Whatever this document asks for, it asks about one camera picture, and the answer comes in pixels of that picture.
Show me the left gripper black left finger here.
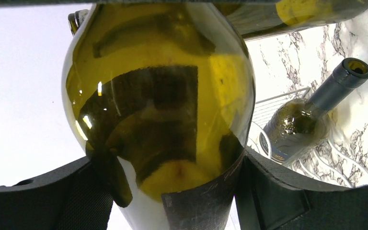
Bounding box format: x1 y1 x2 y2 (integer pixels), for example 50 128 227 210
0 157 113 230

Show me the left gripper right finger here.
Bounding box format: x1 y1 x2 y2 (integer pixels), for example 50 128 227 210
235 148 368 230

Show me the green wine bottle front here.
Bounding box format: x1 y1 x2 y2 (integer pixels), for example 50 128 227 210
260 57 368 165

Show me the green bottle black neck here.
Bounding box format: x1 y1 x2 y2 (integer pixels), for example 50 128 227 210
62 2 255 230

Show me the green bottle silver neck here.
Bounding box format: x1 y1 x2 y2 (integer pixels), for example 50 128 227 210
215 0 368 40

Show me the white wire wine rack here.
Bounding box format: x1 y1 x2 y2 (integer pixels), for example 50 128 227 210
248 87 368 188

